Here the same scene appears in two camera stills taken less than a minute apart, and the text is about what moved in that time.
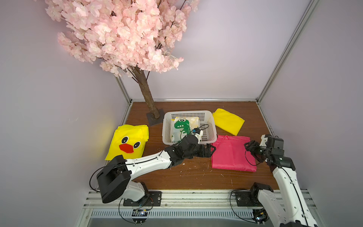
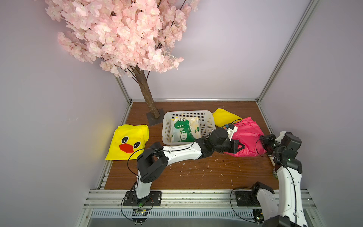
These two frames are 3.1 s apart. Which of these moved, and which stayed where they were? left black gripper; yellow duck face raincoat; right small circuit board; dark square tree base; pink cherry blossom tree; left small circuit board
Moved: left black gripper
Stayed: pink cherry blossom tree; yellow duck face raincoat; left small circuit board; right small circuit board; dark square tree base
